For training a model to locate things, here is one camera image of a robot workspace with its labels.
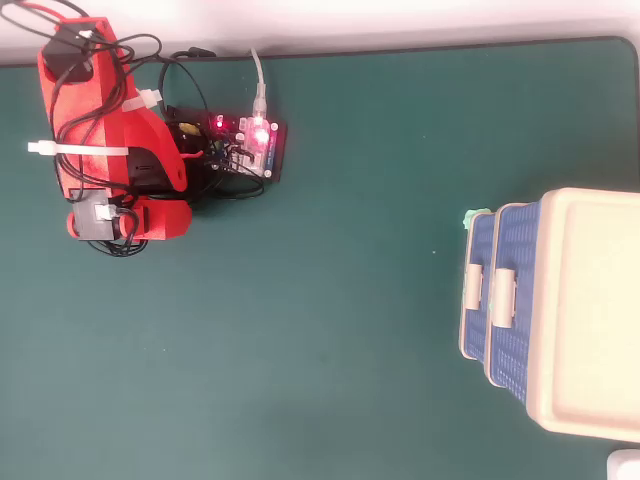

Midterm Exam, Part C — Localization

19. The short white zip tie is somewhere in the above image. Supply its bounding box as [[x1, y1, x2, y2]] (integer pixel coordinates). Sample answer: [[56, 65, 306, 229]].
[[121, 88, 165, 113]]

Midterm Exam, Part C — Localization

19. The green putty blob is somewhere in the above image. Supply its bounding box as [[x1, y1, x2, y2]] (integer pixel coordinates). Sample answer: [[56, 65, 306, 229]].
[[461, 206, 492, 232]]

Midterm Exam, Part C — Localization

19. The black power cable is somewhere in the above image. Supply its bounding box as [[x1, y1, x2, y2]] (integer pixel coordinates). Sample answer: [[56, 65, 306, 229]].
[[158, 45, 218, 129]]

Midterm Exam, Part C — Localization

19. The black robot base motor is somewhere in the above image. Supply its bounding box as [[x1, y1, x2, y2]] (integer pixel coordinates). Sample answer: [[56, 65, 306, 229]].
[[127, 104, 221, 201]]

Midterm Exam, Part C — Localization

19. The green table mat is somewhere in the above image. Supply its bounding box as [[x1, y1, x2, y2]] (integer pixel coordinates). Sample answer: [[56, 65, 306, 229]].
[[0, 34, 640, 480]]

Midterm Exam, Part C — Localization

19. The long white zip tie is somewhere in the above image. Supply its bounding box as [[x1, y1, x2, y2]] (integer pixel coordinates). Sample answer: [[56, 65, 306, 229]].
[[26, 140, 132, 158]]

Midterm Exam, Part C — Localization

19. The blue wicker drawer beige handle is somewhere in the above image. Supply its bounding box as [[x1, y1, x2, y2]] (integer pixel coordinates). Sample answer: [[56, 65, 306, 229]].
[[459, 211, 497, 362], [485, 200, 544, 406]]

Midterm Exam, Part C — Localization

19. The beige plastic drawer cabinet frame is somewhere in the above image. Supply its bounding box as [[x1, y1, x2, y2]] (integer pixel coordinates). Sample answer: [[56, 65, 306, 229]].
[[457, 186, 640, 445]]

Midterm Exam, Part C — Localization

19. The white USB cable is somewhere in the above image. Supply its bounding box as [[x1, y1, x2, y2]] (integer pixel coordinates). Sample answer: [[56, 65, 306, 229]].
[[248, 46, 270, 120]]

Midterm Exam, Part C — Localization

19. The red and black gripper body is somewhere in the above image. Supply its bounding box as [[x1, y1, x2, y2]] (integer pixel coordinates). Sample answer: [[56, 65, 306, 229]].
[[65, 188, 194, 244]]

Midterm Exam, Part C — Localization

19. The controller circuit board with LEDs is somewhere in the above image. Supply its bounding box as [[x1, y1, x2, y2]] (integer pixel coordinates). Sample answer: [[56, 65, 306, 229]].
[[205, 111, 290, 184]]

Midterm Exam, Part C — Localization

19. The white box corner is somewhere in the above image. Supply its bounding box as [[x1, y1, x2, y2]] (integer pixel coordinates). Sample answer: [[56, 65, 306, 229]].
[[606, 448, 640, 480]]

